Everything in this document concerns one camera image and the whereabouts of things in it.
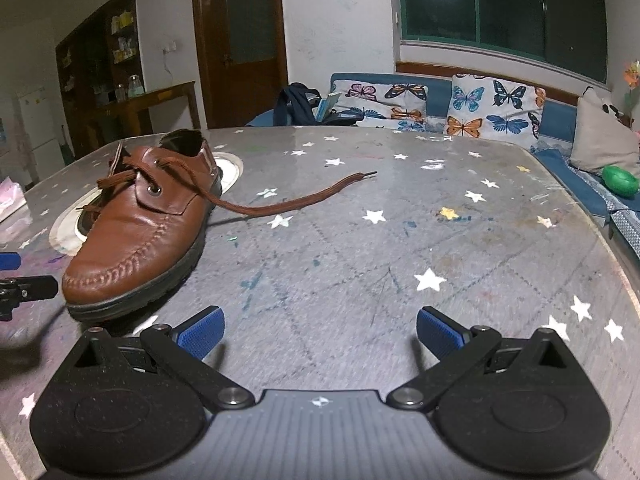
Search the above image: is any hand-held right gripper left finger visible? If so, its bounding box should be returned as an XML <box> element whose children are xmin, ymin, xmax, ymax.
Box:
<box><xmin>75</xmin><ymin>305</ymin><xmax>257</xmax><ymax>413</ymax></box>

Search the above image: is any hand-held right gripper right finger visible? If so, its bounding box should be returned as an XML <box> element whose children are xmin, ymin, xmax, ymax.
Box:
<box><xmin>386</xmin><ymin>306</ymin><xmax>568</xmax><ymax>413</ymax></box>

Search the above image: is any brown leather shoe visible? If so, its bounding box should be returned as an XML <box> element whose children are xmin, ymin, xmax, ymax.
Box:
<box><xmin>61</xmin><ymin>129</ymin><xmax>224</xmax><ymax>323</ymax></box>

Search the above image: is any brown shoelace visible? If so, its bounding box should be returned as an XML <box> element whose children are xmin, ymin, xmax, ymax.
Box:
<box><xmin>80</xmin><ymin>140</ymin><xmax>379</xmax><ymax>221</ymax></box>

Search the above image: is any grey star-print tablecloth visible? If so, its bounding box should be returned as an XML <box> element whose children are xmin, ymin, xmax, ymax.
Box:
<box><xmin>0</xmin><ymin>126</ymin><xmax>640</xmax><ymax>480</ymax></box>

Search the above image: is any round built-in induction cooktop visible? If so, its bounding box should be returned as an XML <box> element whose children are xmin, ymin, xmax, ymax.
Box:
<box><xmin>49</xmin><ymin>152</ymin><xmax>244</xmax><ymax>256</ymax></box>

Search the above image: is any wooden shelf cabinet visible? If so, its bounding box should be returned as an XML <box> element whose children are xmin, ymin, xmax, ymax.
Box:
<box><xmin>55</xmin><ymin>0</ymin><xmax>146</xmax><ymax>161</ymax></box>

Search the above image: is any wooden side table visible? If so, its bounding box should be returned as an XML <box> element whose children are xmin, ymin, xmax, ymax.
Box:
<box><xmin>90</xmin><ymin>80</ymin><xmax>202</xmax><ymax>146</ymax></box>

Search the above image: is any butterfly print cushion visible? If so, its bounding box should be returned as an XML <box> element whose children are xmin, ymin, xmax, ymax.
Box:
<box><xmin>330</xmin><ymin>79</ymin><xmax>430</xmax><ymax>133</ymax></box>
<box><xmin>442</xmin><ymin>74</ymin><xmax>547</xmax><ymax>141</ymax></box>

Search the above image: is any blue sofa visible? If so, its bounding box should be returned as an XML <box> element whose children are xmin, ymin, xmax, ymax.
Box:
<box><xmin>247</xmin><ymin>72</ymin><xmax>640</xmax><ymax>256</ymax></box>

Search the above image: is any beige cushion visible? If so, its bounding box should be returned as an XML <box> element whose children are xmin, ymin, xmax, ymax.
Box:
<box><xmin>570</xmin><ymin>87</ymin><xmax>640</xmax><ymax>178</ymax></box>

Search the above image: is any dark blue backpack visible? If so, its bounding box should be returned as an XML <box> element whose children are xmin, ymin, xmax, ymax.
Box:
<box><xmin>272</xmin><ymin>82</ymin><xmax>358</xmax><ymax>127</ymax></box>

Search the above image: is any brown wooden door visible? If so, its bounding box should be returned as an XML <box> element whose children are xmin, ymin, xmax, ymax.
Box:
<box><xmin>190</xmin><ymin>0</ymin><xmax>290</xmax><ymax>130</ymax></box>

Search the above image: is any light blue book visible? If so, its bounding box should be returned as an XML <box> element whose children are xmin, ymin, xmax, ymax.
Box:
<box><xmin>315</xmin><ymin>91</ymin><xmax>343</xmax><ymax>123</ymax></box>

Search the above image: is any panda plush toy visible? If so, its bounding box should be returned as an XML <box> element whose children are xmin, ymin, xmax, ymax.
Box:
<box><xmin>597</xmin><ymin>100</ymin><xmax>633</xmax><ymax>128</ymax></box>

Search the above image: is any orange paper flower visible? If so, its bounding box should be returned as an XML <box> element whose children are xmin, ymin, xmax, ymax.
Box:
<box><xmin>622</xmin><ymin>60</ymin><xmax>640</xmax><ymax>126</ymax></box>

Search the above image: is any green-framed window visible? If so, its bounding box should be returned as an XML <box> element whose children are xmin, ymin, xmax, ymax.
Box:
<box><xmin>396</xmin><ymin>0</ymin><xmax>608</xmax><ymax>86</ymax></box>

